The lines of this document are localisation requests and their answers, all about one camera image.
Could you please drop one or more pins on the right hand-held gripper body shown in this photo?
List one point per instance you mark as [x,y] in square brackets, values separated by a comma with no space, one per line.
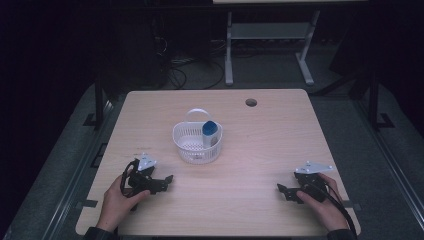
[311,181]

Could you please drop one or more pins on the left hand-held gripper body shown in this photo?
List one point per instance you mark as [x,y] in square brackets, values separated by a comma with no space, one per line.
[143,178]

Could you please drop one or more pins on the white plastic basket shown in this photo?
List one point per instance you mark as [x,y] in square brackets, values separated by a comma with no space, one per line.
[191,146]

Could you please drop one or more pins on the white bottle with blue cap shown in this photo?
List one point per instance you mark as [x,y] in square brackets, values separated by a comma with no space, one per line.
[209,133]

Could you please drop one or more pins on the person's right hand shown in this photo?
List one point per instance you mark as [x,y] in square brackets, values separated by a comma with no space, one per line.
[325,208]

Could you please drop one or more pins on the person's left hand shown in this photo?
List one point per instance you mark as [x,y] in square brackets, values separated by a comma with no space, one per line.
[116,206]

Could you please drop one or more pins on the grey metal desk frame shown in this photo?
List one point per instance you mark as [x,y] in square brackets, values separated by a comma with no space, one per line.
[266,31]

